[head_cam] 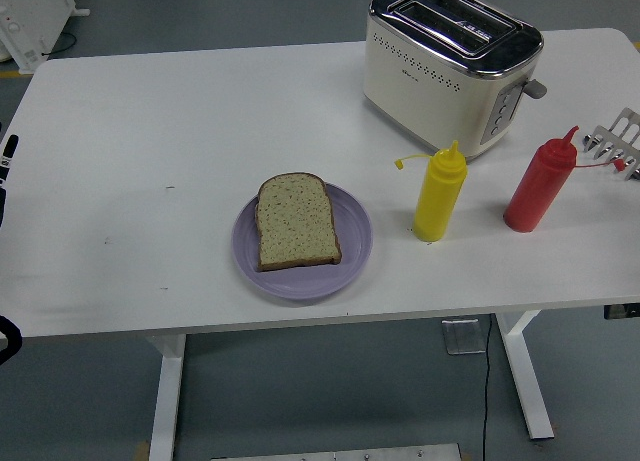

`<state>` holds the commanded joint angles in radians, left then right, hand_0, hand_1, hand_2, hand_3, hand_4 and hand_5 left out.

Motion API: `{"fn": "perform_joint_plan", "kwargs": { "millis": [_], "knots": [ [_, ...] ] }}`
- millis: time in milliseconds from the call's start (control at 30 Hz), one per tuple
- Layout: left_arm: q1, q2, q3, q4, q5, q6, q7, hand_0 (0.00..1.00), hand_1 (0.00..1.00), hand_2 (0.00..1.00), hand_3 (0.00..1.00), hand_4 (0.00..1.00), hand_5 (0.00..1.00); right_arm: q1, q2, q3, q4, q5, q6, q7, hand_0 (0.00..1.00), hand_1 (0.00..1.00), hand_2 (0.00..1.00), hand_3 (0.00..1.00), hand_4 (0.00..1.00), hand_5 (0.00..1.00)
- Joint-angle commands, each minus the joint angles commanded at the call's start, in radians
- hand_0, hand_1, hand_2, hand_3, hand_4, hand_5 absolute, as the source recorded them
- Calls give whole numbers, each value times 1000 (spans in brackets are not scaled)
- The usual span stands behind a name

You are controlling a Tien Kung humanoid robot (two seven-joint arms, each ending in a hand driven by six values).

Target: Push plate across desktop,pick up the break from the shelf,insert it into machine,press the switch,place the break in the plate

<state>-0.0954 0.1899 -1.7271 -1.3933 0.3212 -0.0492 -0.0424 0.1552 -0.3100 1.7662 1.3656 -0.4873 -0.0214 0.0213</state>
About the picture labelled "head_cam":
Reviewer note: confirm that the white appliance cabinet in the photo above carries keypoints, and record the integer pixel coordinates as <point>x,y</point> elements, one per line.
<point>25,21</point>

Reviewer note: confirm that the white table leg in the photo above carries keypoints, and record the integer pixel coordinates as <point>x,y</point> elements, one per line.
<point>525,381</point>
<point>167,406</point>

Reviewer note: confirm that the yellow squeeze bottle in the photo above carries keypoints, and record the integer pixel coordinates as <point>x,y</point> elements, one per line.
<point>437,201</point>

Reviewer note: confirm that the metal toast rack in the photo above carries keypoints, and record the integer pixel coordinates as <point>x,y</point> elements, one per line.
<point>622,131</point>

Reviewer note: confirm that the wooden board piece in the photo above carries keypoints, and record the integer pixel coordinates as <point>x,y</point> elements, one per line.
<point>142,452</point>

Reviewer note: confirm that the black table control box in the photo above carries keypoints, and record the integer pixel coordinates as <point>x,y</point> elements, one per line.
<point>622,312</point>

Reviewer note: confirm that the red squeeze bottle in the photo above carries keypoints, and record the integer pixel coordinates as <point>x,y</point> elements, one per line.
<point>535,191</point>

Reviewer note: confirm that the cream and chrome toaster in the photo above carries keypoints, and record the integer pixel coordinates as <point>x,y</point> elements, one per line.
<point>425,91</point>

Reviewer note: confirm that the brown-crusted bread slice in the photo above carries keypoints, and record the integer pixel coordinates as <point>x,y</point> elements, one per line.
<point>297,221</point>

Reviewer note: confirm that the grey metal base plate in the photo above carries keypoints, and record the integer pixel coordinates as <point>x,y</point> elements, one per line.
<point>335,453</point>

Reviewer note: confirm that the purple round plate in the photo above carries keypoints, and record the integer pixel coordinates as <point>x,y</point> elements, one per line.
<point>310,283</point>

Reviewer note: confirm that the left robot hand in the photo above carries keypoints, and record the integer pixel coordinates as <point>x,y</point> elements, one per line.
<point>7,156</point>

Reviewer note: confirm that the metal floor plate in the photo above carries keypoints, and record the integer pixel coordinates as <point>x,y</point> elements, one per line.
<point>462,337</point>

